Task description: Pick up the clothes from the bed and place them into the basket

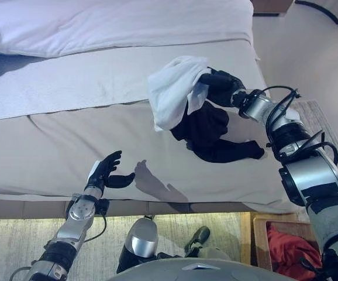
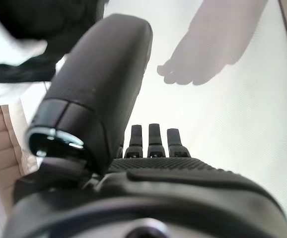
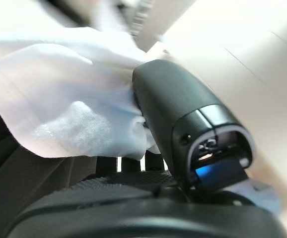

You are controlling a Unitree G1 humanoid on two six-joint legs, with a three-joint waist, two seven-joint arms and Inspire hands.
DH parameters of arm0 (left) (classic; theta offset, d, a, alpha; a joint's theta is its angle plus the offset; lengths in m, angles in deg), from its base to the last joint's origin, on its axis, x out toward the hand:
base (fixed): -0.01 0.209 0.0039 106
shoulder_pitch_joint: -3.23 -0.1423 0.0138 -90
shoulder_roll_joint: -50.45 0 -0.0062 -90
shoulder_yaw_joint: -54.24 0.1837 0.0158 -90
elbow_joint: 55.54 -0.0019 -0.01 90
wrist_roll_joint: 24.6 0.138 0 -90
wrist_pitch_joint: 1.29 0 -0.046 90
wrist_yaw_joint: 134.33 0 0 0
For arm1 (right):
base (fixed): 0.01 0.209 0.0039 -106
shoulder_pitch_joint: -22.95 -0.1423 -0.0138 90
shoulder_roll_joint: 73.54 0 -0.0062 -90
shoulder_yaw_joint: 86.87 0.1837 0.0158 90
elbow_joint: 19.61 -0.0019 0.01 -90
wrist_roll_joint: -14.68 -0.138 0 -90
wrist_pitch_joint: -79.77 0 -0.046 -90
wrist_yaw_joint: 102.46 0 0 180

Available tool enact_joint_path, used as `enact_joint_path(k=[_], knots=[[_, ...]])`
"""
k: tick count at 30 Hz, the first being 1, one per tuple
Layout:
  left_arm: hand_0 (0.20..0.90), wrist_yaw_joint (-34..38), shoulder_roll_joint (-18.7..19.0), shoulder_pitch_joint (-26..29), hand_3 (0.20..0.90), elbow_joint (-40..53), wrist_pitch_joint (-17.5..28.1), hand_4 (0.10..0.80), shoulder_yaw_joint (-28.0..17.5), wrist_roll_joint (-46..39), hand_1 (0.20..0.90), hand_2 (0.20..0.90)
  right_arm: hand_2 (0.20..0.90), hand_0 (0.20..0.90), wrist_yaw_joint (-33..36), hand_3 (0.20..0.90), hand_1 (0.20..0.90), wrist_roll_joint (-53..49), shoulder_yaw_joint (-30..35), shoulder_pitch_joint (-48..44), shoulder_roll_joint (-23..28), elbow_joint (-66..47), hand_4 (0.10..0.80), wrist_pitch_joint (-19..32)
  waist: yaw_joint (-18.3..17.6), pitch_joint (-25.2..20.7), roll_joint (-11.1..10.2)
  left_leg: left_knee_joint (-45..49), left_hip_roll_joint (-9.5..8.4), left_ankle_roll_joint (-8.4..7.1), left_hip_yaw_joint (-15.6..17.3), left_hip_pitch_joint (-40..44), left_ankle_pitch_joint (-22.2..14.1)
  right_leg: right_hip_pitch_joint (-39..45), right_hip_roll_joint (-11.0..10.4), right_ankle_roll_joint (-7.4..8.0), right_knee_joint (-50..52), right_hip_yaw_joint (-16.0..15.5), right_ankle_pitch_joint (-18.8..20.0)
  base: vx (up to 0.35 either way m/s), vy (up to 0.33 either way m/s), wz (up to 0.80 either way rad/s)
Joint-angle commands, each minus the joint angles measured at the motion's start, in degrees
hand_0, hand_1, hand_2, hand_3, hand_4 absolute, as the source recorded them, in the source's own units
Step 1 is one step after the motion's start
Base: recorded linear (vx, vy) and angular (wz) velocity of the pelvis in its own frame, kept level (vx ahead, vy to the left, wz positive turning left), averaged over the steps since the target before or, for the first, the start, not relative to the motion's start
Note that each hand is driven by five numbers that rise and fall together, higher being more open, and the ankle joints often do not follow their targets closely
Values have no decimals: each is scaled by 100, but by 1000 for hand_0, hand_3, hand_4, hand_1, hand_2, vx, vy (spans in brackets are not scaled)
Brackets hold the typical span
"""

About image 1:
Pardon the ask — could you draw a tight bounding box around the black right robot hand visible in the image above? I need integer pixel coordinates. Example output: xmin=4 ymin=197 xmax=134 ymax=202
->
xmin=199 ymin=67 xmax=247 ymax=108

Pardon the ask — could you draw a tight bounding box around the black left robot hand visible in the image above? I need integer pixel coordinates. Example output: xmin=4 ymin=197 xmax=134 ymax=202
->
xmin=85 ymin=150 xmax=136 ymax=191

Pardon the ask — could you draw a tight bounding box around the black garment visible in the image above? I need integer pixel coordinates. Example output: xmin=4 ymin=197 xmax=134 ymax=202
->
xmin=170 ymin=101 xmax=265 ymax=164

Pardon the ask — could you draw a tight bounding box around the white garment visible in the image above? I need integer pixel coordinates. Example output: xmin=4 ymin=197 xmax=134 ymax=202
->
xmin=147 ymin=55 xmax=212 ymax=132

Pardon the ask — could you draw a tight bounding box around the red garment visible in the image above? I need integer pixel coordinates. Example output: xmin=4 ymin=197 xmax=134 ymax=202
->
xmin=267 ymin=224 xmax=323 ymax=277

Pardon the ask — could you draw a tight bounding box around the beige bed cover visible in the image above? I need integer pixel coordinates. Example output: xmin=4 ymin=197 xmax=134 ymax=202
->
xmin=0 ymin=37 xmax=298 ymax=213

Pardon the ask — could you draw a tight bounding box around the wooden wicker basket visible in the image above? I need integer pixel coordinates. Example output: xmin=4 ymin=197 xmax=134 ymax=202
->
xmin=239 ymin=212 xmax=325 ymax=281

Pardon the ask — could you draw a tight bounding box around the silver robot left leg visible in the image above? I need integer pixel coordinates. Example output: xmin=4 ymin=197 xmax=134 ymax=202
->
xmin=116 ymin=216 xmax=160 ymax=273

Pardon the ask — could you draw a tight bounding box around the silver robot leg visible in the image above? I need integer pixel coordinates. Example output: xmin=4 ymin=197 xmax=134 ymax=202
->
xmin=183 ymin=225 xmax=234 ymax=261
xmin=116 ymin=216 xmax=160 ymax=273

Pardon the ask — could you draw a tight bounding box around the brown nightstand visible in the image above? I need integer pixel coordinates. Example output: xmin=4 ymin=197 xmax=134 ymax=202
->
xmin=252 ymin=0 xmax=292 ymax=15

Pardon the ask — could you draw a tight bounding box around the silver robot right leg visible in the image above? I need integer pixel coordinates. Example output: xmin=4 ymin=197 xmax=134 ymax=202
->
xmin=183 ymin=225 xmax=234 ymax=261

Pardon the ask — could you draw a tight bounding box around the black curved floor strip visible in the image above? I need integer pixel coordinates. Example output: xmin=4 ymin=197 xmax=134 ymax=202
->
xmin=294 ymin=0 xmax=338 ymax=26

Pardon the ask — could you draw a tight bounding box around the grey robot torso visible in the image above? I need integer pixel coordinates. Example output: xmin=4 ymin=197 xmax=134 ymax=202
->
xmin=104 ymin=257 xmax=298 ymax=281

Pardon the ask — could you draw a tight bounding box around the white duvet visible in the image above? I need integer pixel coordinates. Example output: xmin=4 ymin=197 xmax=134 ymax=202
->
xmin=0 ymin=0 xmax=254 ymax=123

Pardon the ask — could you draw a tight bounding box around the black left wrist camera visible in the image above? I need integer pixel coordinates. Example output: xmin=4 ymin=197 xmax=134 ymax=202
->
xmin=97 ymin=198 xmax=111 ymax=216

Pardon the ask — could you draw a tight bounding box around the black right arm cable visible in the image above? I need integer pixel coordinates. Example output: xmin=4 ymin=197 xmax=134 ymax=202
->
xmin=264 ymin=85 xmax=338 ymax=167

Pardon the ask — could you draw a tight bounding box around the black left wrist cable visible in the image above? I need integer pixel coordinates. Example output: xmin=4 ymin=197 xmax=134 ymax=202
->
xmin=84 ymin=215 xmax=107 ymax=242

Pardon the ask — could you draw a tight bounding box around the brown bed frame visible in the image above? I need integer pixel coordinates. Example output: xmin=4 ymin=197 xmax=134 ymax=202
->
xmin=0 ymin=198 xmax=251 ymax=219

